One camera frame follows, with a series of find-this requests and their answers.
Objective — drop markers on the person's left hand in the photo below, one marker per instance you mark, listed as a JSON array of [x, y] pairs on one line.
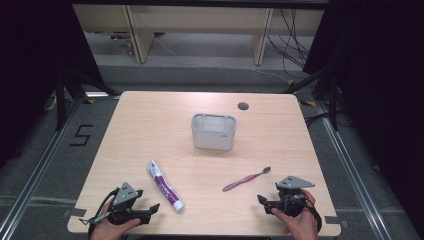
[[111, 228]]

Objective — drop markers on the grey plastic toothbrush holder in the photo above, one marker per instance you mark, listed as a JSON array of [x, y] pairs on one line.
[[214, 132]]

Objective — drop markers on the dark curtain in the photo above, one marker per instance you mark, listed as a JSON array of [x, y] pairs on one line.
[[380, 83], [36, 66]]

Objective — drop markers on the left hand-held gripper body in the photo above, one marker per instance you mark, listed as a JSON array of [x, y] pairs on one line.
[[125, 200]]

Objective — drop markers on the grey tape patch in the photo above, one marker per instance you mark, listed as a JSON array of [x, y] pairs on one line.
[[75, 212], [336, 221]]

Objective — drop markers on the dark round table grommet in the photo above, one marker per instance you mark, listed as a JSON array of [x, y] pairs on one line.
[[243, 106]]

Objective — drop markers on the white and purple toothpaste tube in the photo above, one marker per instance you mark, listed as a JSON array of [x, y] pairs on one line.
[[164, 185]]

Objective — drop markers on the black metal stand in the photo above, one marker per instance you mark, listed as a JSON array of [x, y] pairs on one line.
[[328, 90], [68, 90]]

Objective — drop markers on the person's right hand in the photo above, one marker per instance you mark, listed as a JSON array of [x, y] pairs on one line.
[[298, 223]]

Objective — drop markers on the small red and green items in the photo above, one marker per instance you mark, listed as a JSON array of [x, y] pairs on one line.
[[125, 41]]

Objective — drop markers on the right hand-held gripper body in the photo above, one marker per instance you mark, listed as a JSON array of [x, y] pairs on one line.
[[289, 196]]

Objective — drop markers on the pink toothbrush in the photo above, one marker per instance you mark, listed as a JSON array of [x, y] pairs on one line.
[[246, 180]]

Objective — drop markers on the aluminium floor rail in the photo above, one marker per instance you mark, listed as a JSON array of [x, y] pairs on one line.
[[353, 173], [36, 170]]

